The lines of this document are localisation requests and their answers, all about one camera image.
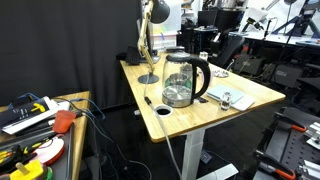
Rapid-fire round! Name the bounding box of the steel pot on green mat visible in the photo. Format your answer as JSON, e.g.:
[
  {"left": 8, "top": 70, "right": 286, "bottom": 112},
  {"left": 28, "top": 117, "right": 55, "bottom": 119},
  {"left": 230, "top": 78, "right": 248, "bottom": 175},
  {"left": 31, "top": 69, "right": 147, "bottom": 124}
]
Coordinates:
[{"left": 168, "top": 73, "right": 189, "bottom": 87}]

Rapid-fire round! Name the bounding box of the yellow toy block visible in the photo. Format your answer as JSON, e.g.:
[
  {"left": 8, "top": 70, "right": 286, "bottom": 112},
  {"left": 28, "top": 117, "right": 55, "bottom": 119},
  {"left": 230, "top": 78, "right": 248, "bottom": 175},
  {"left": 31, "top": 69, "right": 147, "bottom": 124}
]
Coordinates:
[{"left": 10, "top": 160, "right": 44, "bottom": 180}]

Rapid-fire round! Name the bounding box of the wooden desk lamp grey shade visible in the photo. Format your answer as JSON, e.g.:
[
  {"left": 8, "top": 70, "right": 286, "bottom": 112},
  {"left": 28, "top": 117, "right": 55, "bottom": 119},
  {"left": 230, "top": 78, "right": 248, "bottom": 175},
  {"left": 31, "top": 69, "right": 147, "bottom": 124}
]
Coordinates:
[{"left": 137, "top": 0, "right": 170, "bottom": 84}]

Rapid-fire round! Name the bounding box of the glass electric kettle black handle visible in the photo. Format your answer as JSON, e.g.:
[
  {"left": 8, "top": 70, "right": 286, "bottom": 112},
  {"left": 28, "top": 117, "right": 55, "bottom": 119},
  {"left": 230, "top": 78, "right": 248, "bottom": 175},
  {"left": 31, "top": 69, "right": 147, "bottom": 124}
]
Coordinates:
[{"left": 162, "top": 52, "right": 211, "bottom": 108}]

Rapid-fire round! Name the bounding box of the grey kettle power cable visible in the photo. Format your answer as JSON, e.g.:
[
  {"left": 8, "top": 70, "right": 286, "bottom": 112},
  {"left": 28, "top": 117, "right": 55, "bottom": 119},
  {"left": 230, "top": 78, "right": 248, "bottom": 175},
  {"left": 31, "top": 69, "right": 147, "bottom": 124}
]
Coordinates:
[{"left": 143, "top": 63, "right": 184, "bottom": 180}]

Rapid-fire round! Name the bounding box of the white table leg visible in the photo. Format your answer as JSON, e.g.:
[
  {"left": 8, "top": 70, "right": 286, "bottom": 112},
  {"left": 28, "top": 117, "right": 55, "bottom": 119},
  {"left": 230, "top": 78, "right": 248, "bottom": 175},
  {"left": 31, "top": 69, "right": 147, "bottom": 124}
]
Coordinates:
[{"left": 182, "top": 129, "right": 238, "bottom": 180}]

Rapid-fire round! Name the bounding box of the orange plastic cup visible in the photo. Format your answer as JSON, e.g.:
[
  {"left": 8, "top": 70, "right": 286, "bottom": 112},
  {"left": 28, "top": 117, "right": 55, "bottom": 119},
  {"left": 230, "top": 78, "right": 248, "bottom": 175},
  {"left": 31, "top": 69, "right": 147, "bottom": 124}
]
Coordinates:
[{"left": 52, "top": 110, "right": 76, "bottom": 133}]

